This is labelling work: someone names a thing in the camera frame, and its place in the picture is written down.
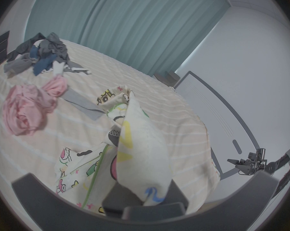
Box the pink garment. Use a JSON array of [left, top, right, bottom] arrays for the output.
[[2, 75, 68, 136]]

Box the blue-green curtain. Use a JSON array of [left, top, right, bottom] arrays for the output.
[[78, 0, 230, 78], [25, 0, 117, 46]]

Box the bed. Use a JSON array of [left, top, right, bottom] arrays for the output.
[[0, 39, 261, 216]]

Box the grey bedside table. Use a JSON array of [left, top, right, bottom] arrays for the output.
[[154, 70, 180, 87]]

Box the grey knitted garment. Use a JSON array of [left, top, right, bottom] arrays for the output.
[[63, 89, 106, 120]]

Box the white printed pyjama top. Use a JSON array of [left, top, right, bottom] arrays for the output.
[[54, 86, 172, 214]]

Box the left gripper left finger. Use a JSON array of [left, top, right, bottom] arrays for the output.
[[102, 182, 145, 215]]

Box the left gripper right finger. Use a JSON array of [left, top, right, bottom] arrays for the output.
[[164, 179, 189, 210]]

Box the pile of clothes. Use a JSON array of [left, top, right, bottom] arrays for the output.
[[3, 32, 92, 77]]

